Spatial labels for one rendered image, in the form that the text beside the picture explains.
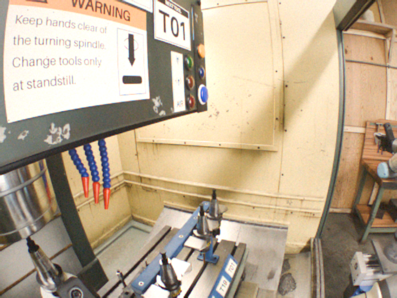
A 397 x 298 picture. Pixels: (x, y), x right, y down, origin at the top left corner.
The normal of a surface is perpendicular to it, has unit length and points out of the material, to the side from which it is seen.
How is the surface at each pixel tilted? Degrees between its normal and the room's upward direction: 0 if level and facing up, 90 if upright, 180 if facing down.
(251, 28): 90
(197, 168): 90
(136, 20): 90
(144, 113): 90
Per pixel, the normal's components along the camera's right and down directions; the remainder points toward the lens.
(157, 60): 0.91, 0.07
